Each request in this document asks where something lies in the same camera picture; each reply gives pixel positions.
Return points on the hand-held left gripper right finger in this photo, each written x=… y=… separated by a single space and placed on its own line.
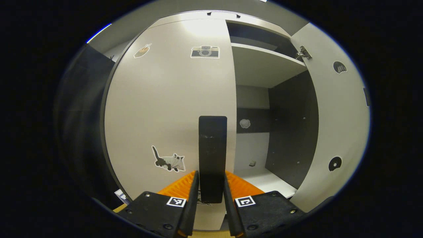
x=231 y=211

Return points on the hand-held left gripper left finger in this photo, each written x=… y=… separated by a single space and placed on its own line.
x=191 y=211

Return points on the beige double-door shoe cabinet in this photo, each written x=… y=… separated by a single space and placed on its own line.
x=290 y=132

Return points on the shoe cabinet door camera sticker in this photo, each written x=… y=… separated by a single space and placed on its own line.
x=165 y=109

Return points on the shoe cabinet door headphone sticker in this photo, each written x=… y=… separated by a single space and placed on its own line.
x=340 y=115

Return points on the beige cabinet shelf board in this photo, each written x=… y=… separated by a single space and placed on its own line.
x=261 y=66

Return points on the metal door hinge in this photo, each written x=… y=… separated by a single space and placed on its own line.
x=304 y=53

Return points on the black backdrop cloth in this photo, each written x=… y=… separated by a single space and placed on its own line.
x=82 y=115

